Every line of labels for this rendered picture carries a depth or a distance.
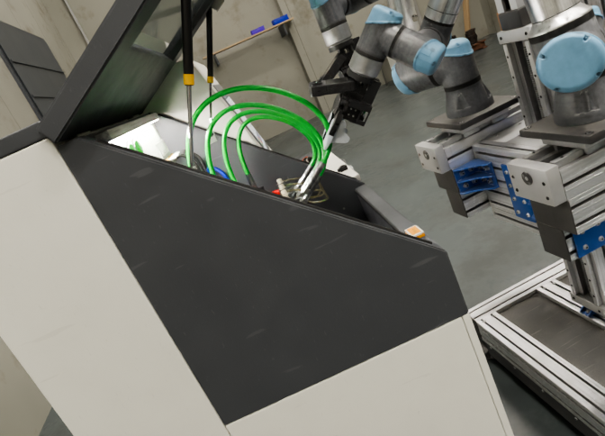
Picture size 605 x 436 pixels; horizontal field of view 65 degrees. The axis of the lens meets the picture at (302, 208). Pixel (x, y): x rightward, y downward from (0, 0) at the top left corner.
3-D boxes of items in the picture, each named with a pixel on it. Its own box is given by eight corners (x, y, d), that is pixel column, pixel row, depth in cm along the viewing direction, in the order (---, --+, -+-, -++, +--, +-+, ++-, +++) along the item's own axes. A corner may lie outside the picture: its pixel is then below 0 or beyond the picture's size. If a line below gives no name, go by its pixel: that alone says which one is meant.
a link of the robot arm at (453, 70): (474, 80, 144) (460, 37, 140) (433, 93, 153) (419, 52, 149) (485, 69, 152) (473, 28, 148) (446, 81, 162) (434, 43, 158)
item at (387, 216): (461, 304, 105) (438, 244, 101) (443, 313, 105) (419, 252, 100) (381, 223, 164) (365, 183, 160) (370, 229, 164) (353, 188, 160)
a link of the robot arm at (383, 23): (402, 16, 102) (368, 1, 104) (382, 65, 108) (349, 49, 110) (410, 17, 109) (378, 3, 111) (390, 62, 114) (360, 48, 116)
